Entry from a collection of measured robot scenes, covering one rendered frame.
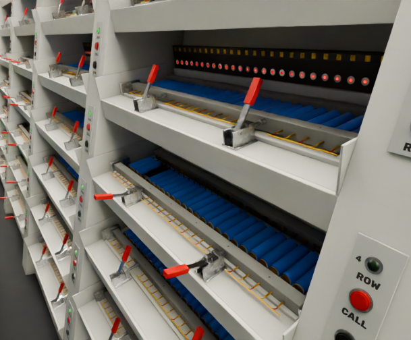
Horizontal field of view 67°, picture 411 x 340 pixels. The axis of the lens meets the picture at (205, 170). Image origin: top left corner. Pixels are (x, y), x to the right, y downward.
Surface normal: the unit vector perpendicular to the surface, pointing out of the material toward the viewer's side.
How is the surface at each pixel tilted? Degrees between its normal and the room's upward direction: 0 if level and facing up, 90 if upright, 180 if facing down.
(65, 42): 90
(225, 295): 21
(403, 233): 90
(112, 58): 90
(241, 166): 111
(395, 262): 90
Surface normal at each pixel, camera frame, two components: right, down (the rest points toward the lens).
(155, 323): -0.10, -0.88
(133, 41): 0.61, 0.31
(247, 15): -0.79, 0.35
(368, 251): -0.77, 0.00
